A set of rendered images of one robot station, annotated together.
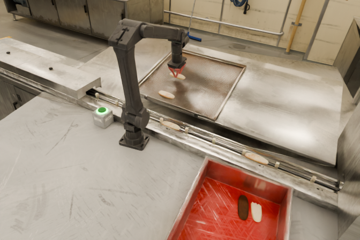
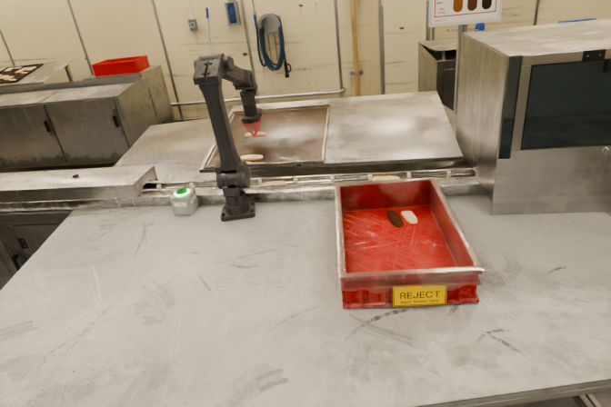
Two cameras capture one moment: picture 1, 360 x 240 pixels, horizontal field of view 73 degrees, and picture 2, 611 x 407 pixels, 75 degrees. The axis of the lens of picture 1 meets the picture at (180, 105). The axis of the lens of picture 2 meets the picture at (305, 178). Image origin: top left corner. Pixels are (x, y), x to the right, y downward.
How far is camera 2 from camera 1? 0.55 m
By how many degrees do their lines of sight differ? 17
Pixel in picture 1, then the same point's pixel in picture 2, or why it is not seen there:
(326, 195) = (466, 180)
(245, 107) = (349, 141)
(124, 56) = (215, 92)
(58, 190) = (177, 278)
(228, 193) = (374, 214)
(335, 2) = (392, 34)
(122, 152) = (232, 225)
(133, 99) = (230, 149)
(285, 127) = (400, 143)
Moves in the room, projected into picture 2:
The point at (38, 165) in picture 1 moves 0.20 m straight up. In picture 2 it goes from (131, 269) to (110, 212)
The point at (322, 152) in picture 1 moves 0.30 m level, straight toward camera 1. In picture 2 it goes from (445, 151) to (441, 187)
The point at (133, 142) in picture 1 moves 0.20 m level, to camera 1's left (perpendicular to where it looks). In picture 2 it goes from (241, 208) to (182, 223)
